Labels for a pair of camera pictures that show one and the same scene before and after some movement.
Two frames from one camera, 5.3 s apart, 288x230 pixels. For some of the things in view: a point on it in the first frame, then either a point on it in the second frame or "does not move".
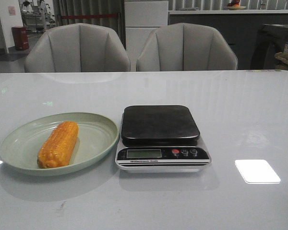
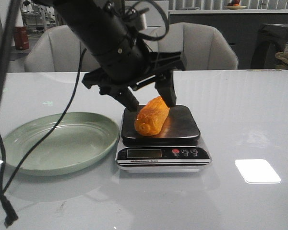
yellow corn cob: x=59 y=149 to x=150 y=116
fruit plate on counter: x=234 y=5 does not move
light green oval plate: x=56 y=143 does not move
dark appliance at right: x=271 y=39 does not move
